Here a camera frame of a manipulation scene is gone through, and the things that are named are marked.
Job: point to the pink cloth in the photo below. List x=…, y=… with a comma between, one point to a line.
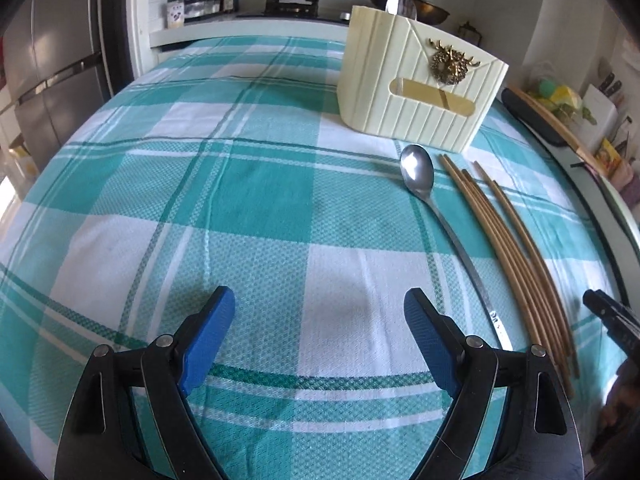
x=627, y=175

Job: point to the long steel spoon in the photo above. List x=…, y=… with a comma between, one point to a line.
x=417, y=167

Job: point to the white jar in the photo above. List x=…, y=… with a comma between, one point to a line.
x=175, y=14

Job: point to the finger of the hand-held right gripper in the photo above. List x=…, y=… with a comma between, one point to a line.
x=612, y=317

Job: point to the black gas stove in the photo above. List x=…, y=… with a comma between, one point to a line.
x=292, y=7

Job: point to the person's right hand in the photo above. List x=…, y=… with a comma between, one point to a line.
x=625, y=400

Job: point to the yellow packet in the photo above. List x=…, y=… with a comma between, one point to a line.
x=610, y=157

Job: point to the cream ribbed utensil holder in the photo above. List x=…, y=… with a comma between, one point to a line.
x=390, y=105

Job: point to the wooden chopstick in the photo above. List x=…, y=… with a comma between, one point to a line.
x=450, y=170
x=500, y=195
x=525, y=240
x=462, y=182
x=472, y=182

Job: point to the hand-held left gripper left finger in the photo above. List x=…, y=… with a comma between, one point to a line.
x=210, y=340

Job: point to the stainless steel refrigerator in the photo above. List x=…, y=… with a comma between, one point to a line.
x=50, y=60

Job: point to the glass kettle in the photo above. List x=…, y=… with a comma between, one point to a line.
x=470, y=35

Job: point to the wooden cutting board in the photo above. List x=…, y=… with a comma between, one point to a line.
x=582, y=152

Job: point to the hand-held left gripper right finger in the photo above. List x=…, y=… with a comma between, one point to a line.
x=430, y=340

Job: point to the white knife block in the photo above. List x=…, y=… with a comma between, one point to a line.
x=600, y=110

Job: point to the teal checked tablecloth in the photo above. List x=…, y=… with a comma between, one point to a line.
x=250, y=185

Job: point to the seasoning rack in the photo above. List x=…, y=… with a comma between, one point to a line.
x=210, y=7

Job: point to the yellow green bag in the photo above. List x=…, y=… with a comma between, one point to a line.
x=560, y=95

